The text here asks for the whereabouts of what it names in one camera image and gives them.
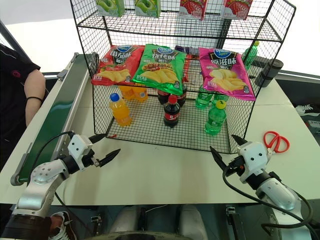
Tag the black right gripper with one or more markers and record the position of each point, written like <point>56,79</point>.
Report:
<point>236,166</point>

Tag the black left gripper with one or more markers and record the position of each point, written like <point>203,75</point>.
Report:
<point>88,160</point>

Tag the person's bare forearm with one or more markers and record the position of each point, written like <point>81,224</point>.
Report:
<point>35,87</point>

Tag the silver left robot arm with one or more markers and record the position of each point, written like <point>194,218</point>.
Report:
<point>37,185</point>

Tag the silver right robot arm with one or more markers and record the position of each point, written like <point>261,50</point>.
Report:
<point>277,192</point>

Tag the green conveyor belt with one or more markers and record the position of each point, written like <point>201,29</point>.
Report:
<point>60,112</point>

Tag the green soda bottle yellow cap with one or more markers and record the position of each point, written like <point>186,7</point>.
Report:
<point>215,120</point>

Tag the orange soda bottle blue cap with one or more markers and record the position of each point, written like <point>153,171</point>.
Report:
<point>120,112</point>

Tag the cola bottle red cap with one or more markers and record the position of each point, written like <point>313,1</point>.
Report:
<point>171,113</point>

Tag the pink potato chips bag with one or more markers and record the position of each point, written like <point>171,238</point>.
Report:
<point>225,75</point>

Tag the red potato chips bag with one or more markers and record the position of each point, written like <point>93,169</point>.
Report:
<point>117,65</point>

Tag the black wristband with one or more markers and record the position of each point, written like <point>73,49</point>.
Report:
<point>34,99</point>

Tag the brown sneaker white laces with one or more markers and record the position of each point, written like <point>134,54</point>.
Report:
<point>62,225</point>

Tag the dark grey cylindrical cup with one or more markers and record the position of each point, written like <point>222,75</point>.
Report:
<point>270,71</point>

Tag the green potato chips bag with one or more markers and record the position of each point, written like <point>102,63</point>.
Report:
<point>160,70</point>

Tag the green ridged plastic bottle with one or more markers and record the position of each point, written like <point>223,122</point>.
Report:
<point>250,56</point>

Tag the red snack pack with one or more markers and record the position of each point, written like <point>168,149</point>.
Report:
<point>193,56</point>

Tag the person in black shirt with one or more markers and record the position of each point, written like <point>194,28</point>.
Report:
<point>12,82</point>

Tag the purple snack pack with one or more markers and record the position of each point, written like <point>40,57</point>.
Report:
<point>182,48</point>

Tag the green apple juice carton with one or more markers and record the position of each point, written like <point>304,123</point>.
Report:
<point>110,7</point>
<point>147,8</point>

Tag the dark diagonal pole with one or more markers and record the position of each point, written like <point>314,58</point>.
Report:
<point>12,37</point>

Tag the red strawberry juice carton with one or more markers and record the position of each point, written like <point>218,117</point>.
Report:
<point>237,9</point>
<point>193,9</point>

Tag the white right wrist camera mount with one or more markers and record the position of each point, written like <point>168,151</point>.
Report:
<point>252,160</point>

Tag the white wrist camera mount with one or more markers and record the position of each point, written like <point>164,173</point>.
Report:
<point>78,150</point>
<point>252,160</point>

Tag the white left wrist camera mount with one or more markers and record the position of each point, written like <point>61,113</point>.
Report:
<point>78,150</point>

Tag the black table bracket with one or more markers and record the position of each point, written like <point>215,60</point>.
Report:
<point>235,220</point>

